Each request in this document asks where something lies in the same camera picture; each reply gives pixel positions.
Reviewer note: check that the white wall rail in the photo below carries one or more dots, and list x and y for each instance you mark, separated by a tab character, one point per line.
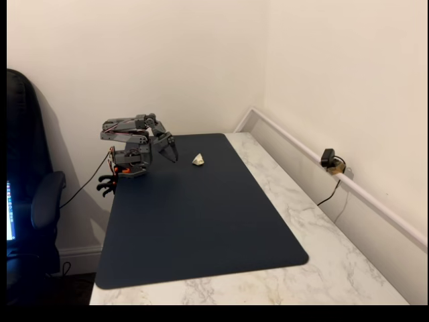
368	198

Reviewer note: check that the white paper piece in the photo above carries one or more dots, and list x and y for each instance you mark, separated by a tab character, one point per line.
198	160

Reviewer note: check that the black office chair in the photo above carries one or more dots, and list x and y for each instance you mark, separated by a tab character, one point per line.
28	151

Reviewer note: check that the black orange table clamp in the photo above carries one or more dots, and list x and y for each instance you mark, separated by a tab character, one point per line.
109	178
106	190

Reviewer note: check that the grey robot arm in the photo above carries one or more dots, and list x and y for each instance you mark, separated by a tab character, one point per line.
129	141

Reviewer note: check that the dark blue desk mat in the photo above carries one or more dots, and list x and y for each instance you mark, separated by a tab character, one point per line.
201	218

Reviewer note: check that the wooden webcam mount block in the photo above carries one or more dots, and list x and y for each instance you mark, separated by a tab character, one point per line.
336	169

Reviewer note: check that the white baseboard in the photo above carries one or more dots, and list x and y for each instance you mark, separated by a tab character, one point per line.
80	256

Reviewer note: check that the black webcam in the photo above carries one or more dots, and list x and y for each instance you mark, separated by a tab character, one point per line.
326	157

